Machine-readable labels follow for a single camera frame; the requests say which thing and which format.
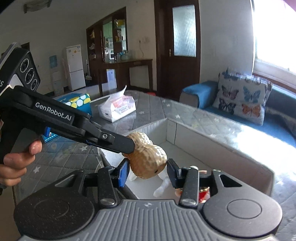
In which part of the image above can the black haired doll figure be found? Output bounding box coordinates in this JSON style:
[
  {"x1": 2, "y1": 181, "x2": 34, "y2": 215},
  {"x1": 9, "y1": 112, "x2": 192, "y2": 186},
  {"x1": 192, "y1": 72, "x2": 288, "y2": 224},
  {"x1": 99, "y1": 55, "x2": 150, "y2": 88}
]
[{"x1": 174, "y1": 170, "x2": 211, "y2": 197}]

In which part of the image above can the red round toy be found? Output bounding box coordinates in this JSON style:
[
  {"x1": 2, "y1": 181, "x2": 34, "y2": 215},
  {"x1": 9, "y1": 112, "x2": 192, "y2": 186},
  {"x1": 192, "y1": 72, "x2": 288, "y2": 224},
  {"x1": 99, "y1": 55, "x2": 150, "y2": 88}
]
[{"x1": 199, "y1": 187, "x2": 210, "y2": 203}]

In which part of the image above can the tan peanut plush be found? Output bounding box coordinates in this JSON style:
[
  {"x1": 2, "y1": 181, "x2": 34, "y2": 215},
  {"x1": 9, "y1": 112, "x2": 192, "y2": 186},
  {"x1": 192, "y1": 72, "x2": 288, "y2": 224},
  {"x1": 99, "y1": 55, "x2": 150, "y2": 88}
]
[{"x1": 123, "y1": 132, "x2": 168, "y2": 179}]

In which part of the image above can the person's left hand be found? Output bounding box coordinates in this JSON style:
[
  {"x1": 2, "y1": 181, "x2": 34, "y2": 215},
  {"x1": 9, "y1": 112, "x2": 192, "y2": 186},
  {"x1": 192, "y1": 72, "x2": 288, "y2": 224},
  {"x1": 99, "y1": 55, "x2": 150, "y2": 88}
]
[{"x1": 0, "y1": 140, "x2": 43, "y2": 186}]

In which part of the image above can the black white cardboard box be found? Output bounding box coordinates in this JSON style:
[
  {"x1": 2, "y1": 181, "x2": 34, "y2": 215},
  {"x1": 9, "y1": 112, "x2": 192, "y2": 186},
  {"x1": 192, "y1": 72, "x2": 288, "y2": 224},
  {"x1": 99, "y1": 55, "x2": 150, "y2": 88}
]
[{"x1": 97, "y1": 117, "x2": 275, "y2": 201}]

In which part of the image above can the blue yellow tissue box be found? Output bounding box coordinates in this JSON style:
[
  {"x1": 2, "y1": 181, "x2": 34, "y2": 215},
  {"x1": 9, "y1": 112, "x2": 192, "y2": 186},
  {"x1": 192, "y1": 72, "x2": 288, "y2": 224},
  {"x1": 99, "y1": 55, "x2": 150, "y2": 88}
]
[{"x1": 42, "y1": 93, "x2": 92, "y2": 143}]

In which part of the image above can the white tissue pack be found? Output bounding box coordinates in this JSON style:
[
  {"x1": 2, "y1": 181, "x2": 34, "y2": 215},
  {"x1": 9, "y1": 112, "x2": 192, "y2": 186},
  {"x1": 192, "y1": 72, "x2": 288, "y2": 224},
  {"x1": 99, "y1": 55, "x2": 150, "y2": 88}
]
[{"x1": 98, "y1": 86, "x2": 136, "y2": 123}]

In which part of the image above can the white refrigerator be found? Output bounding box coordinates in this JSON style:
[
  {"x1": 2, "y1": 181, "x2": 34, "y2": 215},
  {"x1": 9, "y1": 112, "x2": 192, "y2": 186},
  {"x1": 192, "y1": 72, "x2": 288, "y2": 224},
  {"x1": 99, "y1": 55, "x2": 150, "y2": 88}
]
[{"x1": 64, "y1": 45, "x2": 86, "y2": 91}]

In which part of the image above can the dark wooden console table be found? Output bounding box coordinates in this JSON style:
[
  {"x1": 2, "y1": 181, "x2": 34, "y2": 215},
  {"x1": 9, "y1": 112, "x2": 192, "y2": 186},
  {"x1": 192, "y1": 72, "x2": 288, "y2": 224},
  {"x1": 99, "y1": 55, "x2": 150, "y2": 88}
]
[{"x1": 97, "y1": 59, "x2": 154, "y2": 96}]

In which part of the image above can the dark wooden cabinet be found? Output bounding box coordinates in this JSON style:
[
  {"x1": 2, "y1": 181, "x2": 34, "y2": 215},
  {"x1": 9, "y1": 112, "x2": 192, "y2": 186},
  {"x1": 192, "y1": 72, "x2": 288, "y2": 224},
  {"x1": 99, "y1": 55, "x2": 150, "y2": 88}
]
[{"x1": 86, "y1": 7, "x2": 126, "y2": 86}]

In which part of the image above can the butterfly print pillow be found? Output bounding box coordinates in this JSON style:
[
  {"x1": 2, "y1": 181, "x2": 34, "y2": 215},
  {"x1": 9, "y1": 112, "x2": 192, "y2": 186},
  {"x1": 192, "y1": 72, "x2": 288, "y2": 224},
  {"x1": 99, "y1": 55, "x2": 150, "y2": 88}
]
[{"x1": 213, "y1": 70, "x2": 273, "y2": 126}]

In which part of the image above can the blue sofa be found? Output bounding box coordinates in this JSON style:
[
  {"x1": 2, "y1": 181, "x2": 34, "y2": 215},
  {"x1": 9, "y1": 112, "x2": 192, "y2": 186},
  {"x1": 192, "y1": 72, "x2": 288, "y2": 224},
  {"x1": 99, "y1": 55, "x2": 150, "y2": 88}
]
[{"x1": 179, "y1": 81, "x2": 295, "y2": 146}]

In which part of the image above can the dark wooden door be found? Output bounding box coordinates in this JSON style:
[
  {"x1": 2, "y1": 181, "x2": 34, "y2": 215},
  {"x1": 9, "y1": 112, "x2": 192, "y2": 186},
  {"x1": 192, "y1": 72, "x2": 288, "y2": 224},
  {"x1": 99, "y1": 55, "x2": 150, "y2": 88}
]
[{"x1": 154, "y1": 1, "x2": 201, "y2": 100}]

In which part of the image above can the window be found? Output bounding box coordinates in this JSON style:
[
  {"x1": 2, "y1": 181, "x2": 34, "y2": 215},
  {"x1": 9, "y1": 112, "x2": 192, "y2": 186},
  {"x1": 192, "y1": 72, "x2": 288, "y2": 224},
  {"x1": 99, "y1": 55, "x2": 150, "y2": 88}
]
[{"x1": 252, "y1": 1, "x2": 295, "y2": 89}]

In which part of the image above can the black camera module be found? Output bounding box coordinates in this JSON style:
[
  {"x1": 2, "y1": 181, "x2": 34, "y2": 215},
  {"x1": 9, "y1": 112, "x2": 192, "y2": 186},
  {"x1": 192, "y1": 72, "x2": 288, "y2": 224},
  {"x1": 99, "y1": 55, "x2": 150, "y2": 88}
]
[{"x1": 1, "y1": 42, "x2": 41, "y2": 93}]

